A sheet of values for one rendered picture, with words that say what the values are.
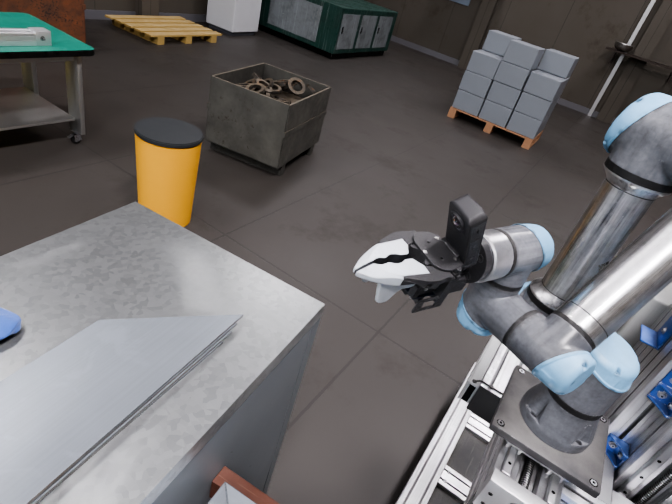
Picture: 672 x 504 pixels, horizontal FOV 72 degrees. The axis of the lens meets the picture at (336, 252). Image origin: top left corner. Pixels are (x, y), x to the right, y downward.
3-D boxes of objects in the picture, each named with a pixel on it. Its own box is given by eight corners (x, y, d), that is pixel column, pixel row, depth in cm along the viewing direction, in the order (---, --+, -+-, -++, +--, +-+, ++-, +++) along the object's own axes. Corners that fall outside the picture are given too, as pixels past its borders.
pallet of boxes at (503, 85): (538, 139, 719) (580, 58, 652) (528, 149, 656) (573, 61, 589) (463, 108, 761) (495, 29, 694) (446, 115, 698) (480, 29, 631)
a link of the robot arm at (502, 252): (523, 253, 65) (485, 215, 69) (502, 257, 62) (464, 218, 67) (495, 289, 69) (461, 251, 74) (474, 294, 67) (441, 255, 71)
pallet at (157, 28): (180, 24, 753) (181, 16, 747) (223, 43, 721) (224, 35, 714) (102, 23, 647) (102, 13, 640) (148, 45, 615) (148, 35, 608)
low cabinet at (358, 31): (312, 27, 1041) (321, -15, 996) (386, 56, 975) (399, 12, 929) (248, 26, 878) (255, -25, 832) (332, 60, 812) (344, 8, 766)
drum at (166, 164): (119, 212, 298) (118, 122, 265) (168, 196, 328) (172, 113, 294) (161, 240, 285) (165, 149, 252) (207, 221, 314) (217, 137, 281)
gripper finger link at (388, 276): (354, 317, 56) (412, 303, 61) (372, 284, 52) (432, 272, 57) (342, 298, 57) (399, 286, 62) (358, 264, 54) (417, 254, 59)
